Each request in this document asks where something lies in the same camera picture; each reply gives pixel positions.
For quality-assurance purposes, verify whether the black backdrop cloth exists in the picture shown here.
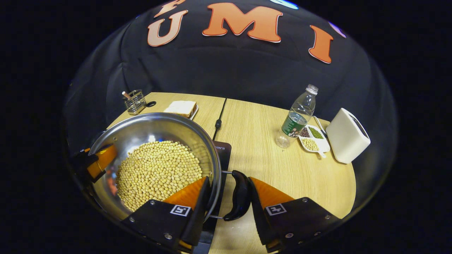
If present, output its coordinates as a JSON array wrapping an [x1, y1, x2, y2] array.
[[64, 0, 399, 212]]

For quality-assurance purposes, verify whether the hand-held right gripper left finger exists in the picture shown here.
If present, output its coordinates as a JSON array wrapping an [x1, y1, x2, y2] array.
[[121, 176, 211, 252]]

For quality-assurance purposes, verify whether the black power cable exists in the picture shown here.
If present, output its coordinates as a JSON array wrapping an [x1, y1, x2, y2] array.
[[212, 98, 227, 141]]

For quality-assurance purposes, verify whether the pile of soybeans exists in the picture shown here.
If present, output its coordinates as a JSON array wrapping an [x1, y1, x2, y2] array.
[[116, 140, 204, 212]]

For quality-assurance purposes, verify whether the sandwich with lettuce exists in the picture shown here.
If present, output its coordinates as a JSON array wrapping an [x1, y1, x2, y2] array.
[[163, 100, 197, 119]]

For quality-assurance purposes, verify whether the black induction cooktop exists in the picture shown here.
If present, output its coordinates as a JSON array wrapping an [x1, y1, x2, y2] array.
[[192, 140, 232, 254]]

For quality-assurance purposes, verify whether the white toaster cord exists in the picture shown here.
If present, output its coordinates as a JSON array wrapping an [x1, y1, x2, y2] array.
[[313, 116, 328, 138]]

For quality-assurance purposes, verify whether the wire utensil holder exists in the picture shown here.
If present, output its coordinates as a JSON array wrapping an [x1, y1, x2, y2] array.
[[122, 89, 147, 116]]

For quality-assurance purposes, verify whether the white divided dish of beans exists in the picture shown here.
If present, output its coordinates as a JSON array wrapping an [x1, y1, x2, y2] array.
[[298, 124, 331, 158]]

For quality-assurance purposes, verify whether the clear plastic water bottle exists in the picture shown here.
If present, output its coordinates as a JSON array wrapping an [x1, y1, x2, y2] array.
[[275, 84, 319, 149]]

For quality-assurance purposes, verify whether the white toaster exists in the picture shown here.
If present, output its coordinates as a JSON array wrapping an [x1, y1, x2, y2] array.
[[325, 108, 371, 164]]

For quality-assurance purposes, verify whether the steel pot with black handles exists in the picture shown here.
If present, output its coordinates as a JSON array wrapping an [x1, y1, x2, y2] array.
[[87, 112, 252, 222]]

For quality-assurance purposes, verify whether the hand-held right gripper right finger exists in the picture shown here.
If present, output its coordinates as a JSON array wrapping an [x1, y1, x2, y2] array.
[[248, 176, 342, 253]]

